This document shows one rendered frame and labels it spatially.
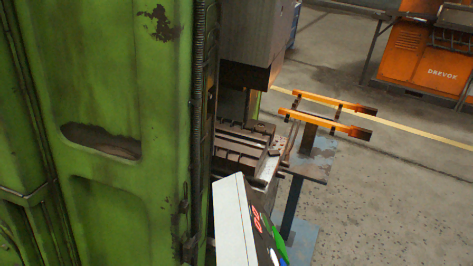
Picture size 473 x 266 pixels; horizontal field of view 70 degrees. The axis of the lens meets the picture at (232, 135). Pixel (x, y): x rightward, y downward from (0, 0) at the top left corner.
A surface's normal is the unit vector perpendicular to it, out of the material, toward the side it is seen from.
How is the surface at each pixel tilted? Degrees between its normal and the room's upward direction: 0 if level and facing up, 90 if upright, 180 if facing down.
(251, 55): 90
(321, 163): 0
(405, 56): 90
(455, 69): 90
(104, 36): 89
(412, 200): 0
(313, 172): 0
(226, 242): 30
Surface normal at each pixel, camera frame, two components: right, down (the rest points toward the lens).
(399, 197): 0.08, -0.83
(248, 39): -0.34, 0.50
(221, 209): -0.42, -0.73
